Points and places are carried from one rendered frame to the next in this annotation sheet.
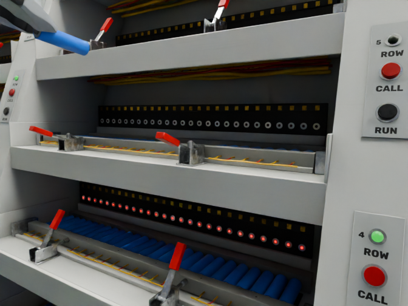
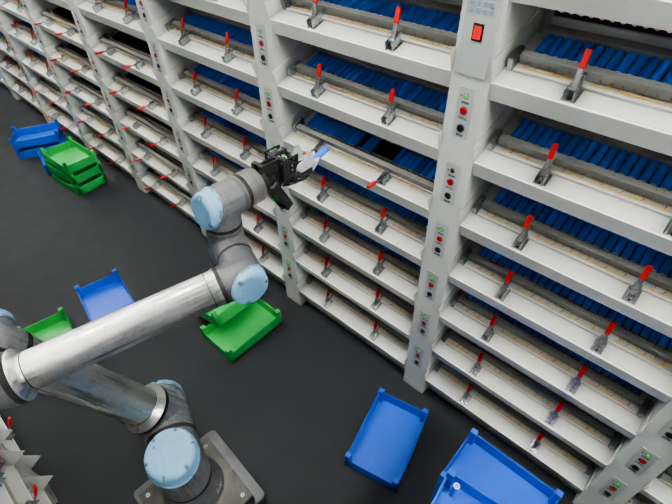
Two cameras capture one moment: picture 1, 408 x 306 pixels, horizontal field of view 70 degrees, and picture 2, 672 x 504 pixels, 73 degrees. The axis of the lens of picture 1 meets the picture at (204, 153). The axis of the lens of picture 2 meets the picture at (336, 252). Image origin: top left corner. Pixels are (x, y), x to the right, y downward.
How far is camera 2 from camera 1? 112 cm
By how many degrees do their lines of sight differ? 53
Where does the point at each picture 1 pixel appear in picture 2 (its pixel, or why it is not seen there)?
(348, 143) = (436, 200)
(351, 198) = (436, 217)
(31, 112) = (285, 115)
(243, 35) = (400, 136)
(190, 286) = (391, 218)
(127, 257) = (362, 201)
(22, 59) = (265, 79)
